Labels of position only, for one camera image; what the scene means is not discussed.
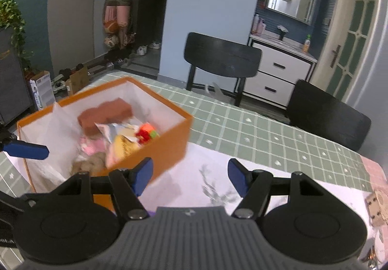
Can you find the green checkered tablecloth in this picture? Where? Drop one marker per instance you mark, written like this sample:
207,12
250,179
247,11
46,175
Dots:
221,131

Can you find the orange red crochet strawberry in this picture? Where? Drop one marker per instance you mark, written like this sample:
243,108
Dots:
145,133

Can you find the snack packet yellow pink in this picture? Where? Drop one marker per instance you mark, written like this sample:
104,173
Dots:
121,141

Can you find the dark grey cabinet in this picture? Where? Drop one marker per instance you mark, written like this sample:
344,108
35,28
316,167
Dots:
15,96

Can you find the orange cardboard storage box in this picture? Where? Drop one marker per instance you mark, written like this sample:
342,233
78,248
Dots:
170,121

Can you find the white drawer cabinet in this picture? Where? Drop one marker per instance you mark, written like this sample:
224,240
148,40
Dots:
282,65

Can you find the black chair right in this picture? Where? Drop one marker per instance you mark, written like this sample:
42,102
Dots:
317,112

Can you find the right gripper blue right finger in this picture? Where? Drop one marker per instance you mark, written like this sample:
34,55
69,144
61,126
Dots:
240,177

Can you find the black chair left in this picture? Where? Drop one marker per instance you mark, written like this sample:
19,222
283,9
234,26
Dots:
222,58

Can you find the hanging bags pink orange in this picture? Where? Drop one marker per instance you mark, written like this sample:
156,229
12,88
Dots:
116,23

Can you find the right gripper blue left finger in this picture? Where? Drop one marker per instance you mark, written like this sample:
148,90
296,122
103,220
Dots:
139,176

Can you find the white cardboard box on floor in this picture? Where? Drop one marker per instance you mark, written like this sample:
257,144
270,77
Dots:
42,90

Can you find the pink white crochet toy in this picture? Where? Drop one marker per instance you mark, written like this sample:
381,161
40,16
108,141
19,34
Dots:
92,146

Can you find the brown cardboard box on floor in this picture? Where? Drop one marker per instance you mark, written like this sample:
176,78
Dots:
77,81

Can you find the clear plastic bag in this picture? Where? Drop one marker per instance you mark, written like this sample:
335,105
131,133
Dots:
59,132

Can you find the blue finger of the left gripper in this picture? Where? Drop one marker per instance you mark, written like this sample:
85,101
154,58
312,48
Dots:
21,149

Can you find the black chair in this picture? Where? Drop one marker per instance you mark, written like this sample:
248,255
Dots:
317,112
222,58

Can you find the brown bear-shaped sponge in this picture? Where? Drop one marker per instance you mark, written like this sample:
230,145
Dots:
115,111

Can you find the green hanging plant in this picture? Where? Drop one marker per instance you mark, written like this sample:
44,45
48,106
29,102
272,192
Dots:
11,17

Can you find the brown knitted plush toy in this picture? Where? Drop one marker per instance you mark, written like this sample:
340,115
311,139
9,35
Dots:
93,164

